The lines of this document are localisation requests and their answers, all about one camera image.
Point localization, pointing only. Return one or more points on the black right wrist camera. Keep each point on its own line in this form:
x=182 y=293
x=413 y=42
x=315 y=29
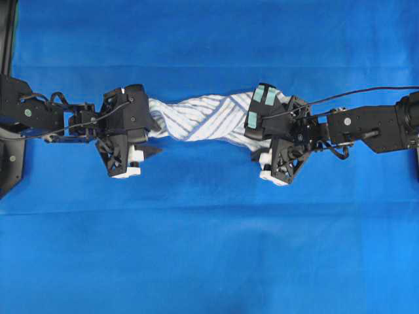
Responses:
x=261 y=121

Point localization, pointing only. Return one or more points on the blue table cloth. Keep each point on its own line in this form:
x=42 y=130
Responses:
x=199 y=231

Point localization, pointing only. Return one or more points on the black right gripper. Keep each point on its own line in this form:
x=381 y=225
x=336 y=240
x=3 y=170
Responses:
x=287 y=152

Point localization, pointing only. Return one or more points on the white blue-striped towel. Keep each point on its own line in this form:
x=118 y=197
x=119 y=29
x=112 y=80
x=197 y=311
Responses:
x=211 y=117

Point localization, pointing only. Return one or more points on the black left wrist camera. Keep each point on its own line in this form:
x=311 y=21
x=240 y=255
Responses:
x=127 y=112

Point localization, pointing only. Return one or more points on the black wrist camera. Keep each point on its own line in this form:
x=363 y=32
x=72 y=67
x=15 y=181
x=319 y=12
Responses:
x=127 y=112
x=261 y=121

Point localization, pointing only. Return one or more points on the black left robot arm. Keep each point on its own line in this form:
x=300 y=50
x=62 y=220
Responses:
x=54 y=119

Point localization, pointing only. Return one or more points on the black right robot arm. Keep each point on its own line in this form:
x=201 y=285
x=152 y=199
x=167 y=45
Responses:
x=384 y=128

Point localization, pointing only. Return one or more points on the black aluminium table frame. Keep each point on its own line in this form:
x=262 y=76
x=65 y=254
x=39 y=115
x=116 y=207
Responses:
x=9 y=16

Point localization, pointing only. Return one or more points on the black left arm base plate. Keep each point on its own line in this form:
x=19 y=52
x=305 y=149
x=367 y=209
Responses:
x=12 y=164

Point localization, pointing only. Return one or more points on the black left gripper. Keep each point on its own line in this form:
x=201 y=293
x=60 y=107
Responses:
x=114 y=149

